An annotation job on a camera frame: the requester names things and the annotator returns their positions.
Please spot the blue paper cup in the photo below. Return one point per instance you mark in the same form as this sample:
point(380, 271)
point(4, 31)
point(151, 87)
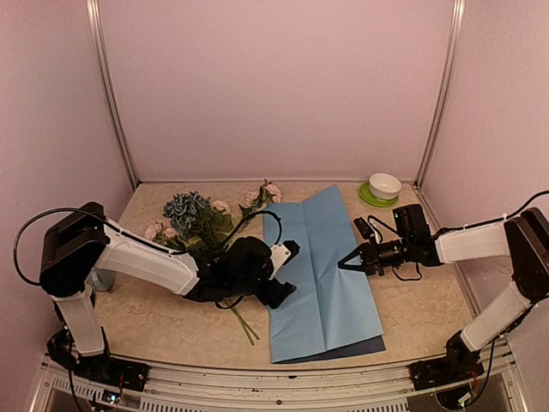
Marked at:
point(101, 280)

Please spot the pink fake peony stem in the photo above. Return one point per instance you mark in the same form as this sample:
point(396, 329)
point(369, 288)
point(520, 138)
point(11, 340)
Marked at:
point(266, 194)

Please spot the small pink rose stem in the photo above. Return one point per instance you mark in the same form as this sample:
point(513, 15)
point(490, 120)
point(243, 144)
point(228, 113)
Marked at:
point(166, 236)

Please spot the aluminium corner post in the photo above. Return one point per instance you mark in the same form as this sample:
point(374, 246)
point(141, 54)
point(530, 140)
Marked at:
point(450, 57)
point(99, 42)

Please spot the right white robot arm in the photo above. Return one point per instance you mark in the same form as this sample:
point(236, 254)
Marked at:
point(515, 244)

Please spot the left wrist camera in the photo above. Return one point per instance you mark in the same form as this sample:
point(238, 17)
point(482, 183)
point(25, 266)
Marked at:
point(281, 254)

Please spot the white ceramic bowl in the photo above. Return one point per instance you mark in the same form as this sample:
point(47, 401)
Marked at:
point(384, 186)

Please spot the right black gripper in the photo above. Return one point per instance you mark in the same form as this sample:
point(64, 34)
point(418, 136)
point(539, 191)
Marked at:
point(370, 258)

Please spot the right aluminium corner post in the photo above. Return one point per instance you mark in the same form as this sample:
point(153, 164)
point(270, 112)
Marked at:
point(450, 57)

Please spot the blue fake hydrangea flower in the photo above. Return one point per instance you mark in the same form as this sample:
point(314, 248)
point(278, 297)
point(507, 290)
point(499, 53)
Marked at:
point(193, 217)

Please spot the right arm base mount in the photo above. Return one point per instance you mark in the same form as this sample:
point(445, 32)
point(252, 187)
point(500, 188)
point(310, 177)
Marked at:
point(458, 364)

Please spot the pink fake rose stem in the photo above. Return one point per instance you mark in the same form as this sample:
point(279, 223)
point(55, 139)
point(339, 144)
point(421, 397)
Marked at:
point(252, 336)

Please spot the blue wrapping paper sheet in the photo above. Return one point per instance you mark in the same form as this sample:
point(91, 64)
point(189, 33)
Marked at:
point(332, 314)

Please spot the left aluminium corner post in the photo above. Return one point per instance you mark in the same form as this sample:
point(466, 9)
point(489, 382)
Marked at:
point(99, 42)

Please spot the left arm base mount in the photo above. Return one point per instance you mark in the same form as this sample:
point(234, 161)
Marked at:
point(102, 368)

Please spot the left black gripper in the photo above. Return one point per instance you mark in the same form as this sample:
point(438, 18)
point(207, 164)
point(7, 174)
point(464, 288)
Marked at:
point(276, 295)

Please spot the aluminium front frame rail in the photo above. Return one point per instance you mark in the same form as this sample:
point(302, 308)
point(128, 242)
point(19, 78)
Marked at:
point(382, 387)

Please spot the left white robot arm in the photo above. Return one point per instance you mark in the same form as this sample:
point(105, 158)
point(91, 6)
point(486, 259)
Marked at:
point(86, 241)

